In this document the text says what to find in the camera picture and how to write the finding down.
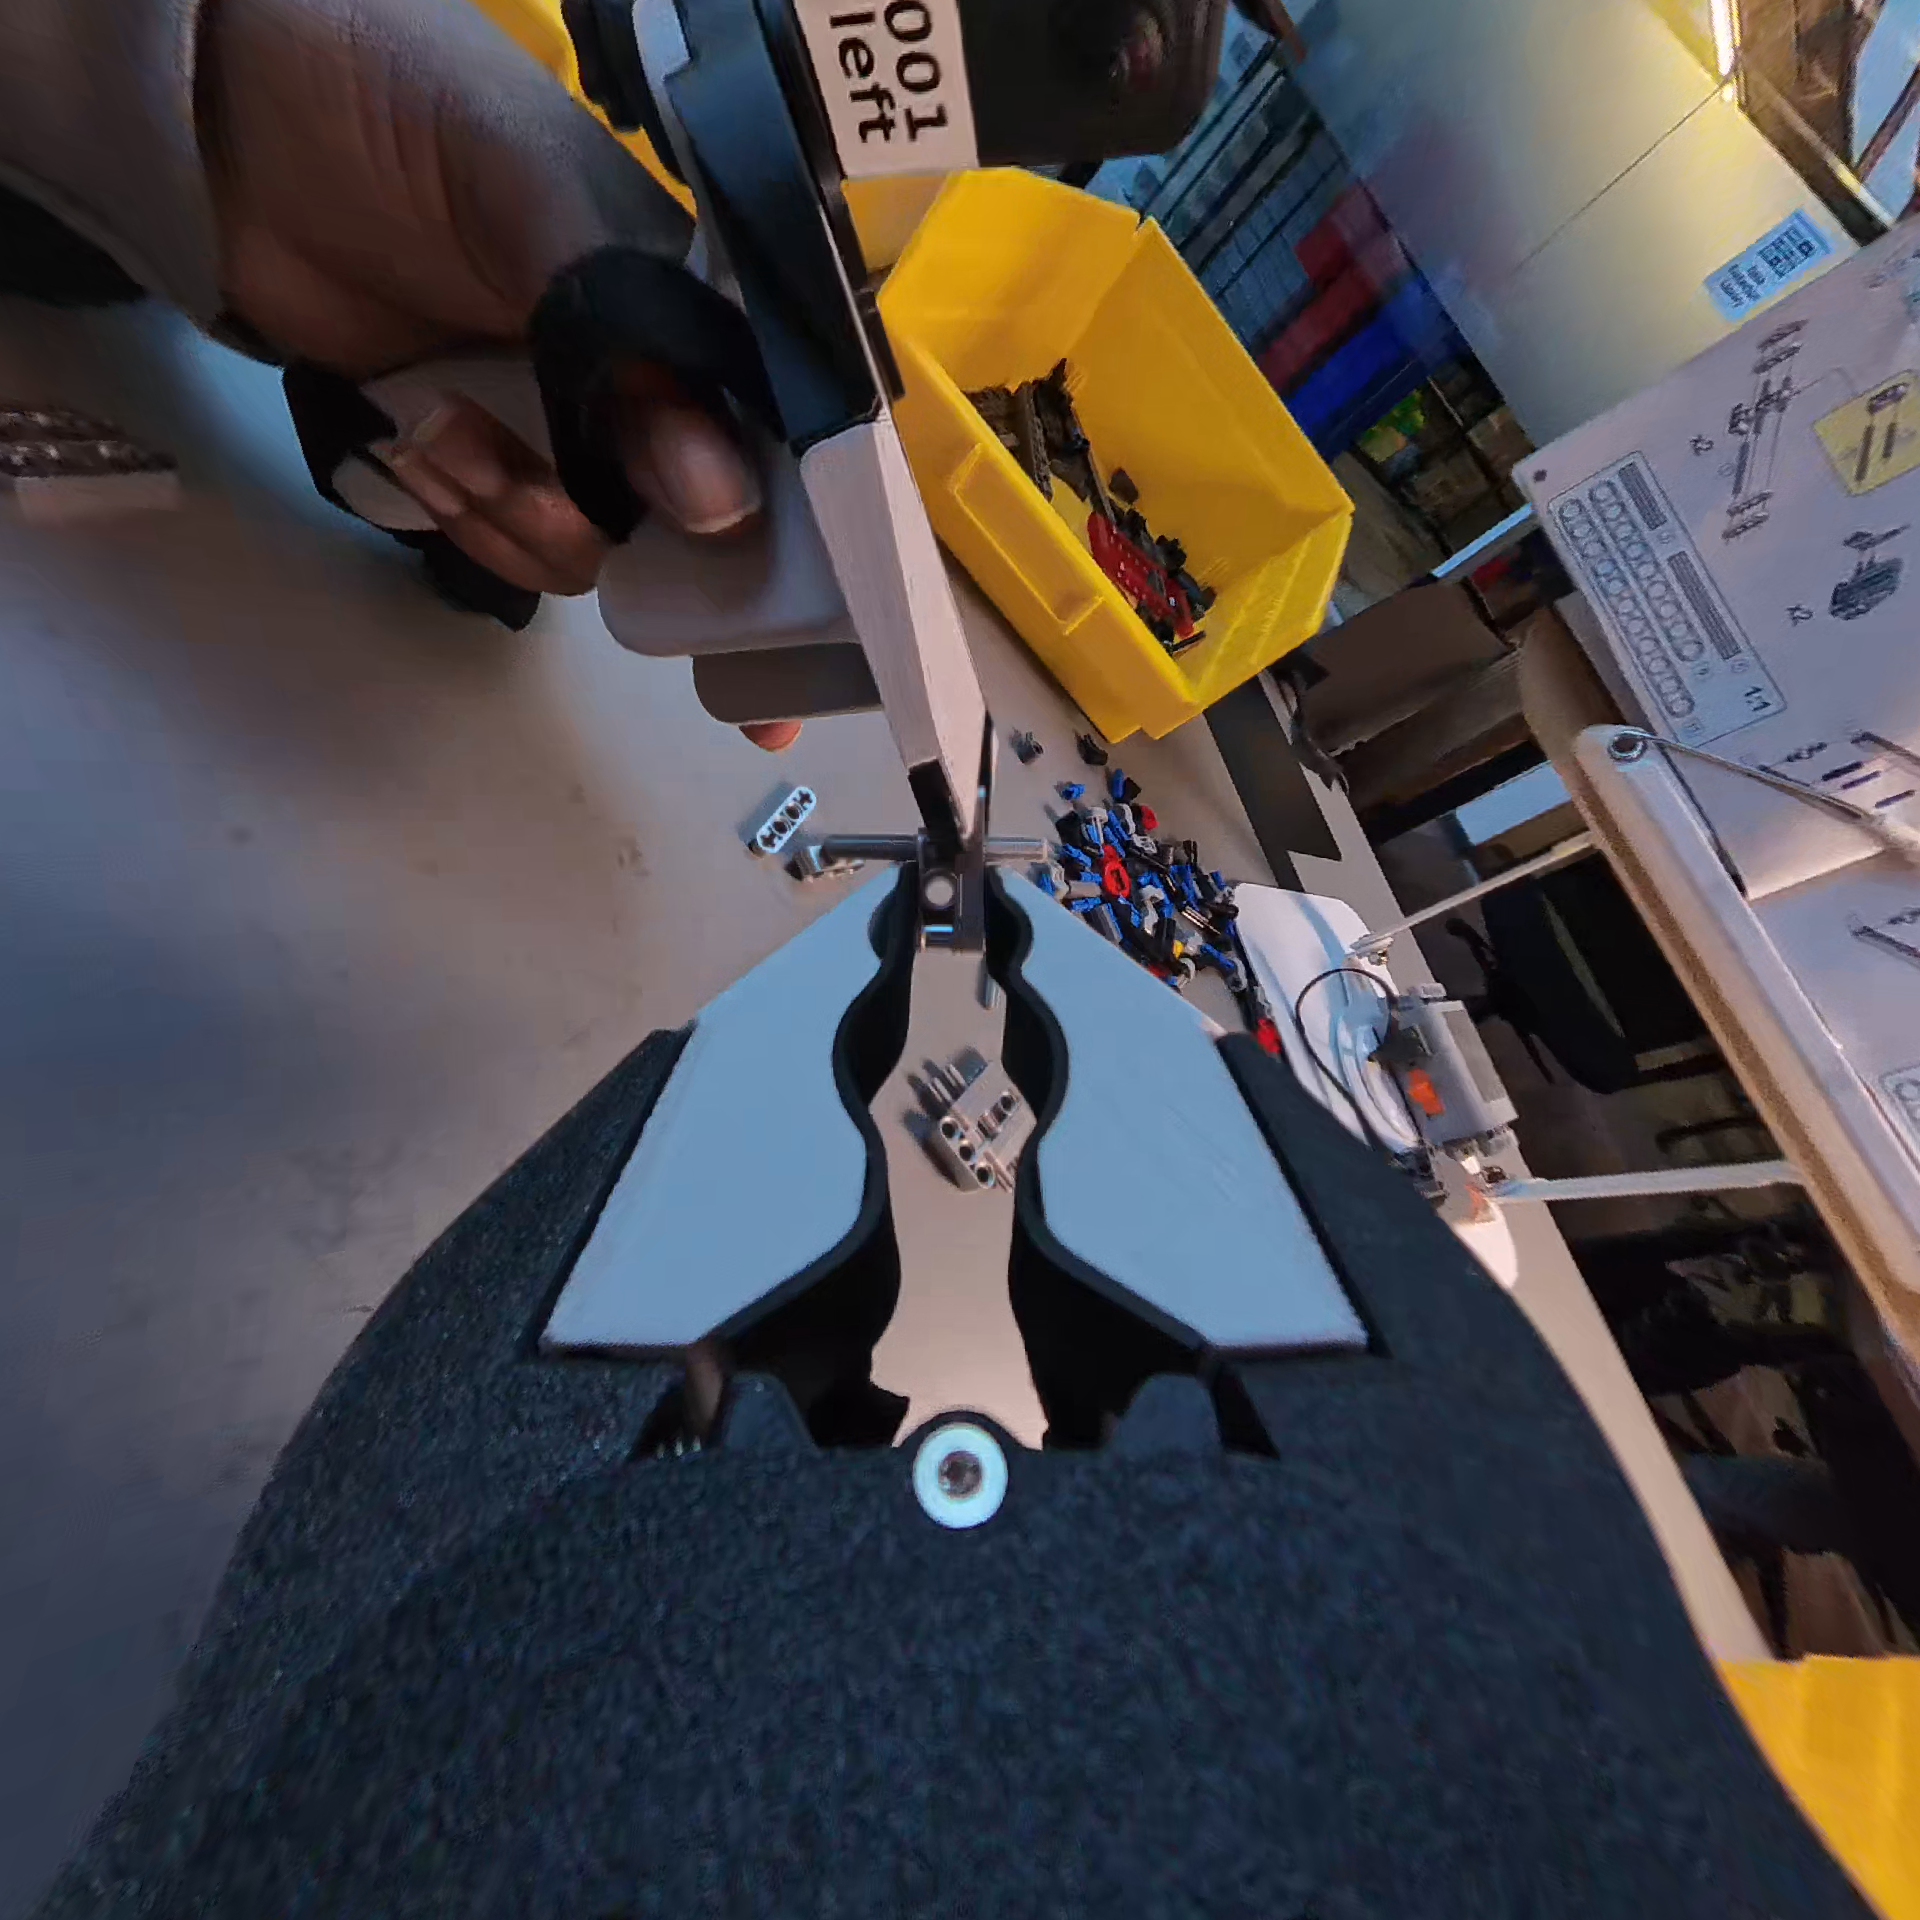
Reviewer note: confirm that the dark beam with holes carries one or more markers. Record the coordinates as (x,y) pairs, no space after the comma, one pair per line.
(77,451)

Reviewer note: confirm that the chrome T-shaped connector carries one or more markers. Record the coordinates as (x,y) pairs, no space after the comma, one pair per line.
(818,860)

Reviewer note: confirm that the grey motor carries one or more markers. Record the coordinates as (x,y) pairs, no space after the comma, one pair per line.
(1441,1178)

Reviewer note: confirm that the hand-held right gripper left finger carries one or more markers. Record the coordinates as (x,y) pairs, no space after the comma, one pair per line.
(720,1184)

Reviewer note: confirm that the yellow storage bin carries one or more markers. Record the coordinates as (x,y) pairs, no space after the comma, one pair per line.
(517,18)
(1200,376)
(1845,1769)

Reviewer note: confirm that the chrome two-hole beam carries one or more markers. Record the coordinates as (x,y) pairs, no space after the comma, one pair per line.
(938,897)

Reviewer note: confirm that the stack of blue bins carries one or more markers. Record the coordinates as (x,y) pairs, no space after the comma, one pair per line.
(1381,358)

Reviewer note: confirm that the stack of red bins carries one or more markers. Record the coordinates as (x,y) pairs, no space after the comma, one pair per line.
(1335,284)

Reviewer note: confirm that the person's left hand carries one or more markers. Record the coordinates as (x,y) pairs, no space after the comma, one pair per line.
(390,164)

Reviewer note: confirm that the pile of mixed small connectors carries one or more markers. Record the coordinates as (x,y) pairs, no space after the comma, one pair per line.
(1141,884)

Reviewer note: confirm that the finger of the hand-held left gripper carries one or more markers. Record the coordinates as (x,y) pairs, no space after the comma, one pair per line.
(901,600)

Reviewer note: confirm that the dark stand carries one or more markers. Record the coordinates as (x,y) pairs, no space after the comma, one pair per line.
(1694,930)

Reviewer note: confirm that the white instruction sheet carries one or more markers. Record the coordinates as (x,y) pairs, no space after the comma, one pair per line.
(1725,569)

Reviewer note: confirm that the chrome beam assembly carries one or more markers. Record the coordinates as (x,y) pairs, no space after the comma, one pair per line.
(974,1125)

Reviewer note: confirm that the pile of black red beams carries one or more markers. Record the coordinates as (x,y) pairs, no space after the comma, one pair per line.
(1141,569)

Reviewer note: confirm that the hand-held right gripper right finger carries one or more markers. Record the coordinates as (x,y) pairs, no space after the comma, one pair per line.
(1184,1201)

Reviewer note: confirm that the grey drawer cabinet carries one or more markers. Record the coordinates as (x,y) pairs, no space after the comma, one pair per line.
(1245,180)

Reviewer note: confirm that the grey battery box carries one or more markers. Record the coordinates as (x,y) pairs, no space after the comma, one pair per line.
(1447,1066)

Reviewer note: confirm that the white lamp base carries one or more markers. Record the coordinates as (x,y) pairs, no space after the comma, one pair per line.
(1306,944)

